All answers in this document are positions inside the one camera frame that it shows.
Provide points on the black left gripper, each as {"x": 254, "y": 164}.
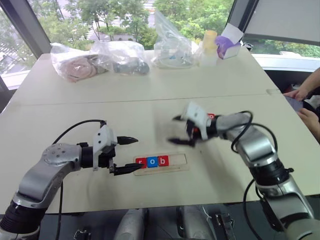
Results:
{"x": 106, "y": 158}

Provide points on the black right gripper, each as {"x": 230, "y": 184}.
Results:
{"x": 193, "y": 132}

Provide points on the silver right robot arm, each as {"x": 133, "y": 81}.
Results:
{"x": 257, "y": 143}

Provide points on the bystander bare forearm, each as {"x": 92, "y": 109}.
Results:
{"x": 311, "y": 82}

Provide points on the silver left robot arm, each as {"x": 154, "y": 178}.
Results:
{"x": 53, "y": 160}

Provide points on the red letter block r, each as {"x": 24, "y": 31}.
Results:
{"x": 140, "y": 161}

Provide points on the blue letter block o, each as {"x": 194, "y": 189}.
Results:
{"x": 151, "y": 162}

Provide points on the wooden letter tray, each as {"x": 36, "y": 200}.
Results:
{"x": 178, "y": 161}

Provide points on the red letter block o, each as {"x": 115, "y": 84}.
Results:
{"x": 211, "y": 116}

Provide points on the red letter block b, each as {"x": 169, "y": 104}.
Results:
{"x": 163, "y": 161}

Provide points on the bystander bare hand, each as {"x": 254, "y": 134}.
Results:
{"x": 311, "y": 122}
{"x": 297, "y": 93}

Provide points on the grey rounded shape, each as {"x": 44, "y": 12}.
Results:
{"x": 196, "y": 223}
{"x": 131, "y": 225}

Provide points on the plastic bag with grey item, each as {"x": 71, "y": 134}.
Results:
{"x": 125, "y": 62}

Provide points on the black metal buckle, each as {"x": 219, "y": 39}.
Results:
{"x": 224, "y": 225}
{"x": 82, "y": 235}

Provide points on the purple and white carton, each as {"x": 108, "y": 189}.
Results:
{"x": 227, "y": 46}

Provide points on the plastic bag with pink item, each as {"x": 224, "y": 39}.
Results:
{"x": 75, "y": 67}

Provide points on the grey tablet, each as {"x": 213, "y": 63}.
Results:
{"x": 295, "y": 103}

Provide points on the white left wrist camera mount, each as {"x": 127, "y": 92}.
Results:
{"x": 103, "y": 136}

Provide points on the grey panel with black frame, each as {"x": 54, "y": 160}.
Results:
{"x": 282, "y": 17}

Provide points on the dark window frame pillar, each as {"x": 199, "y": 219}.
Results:
{"x": 27, "y": 22}

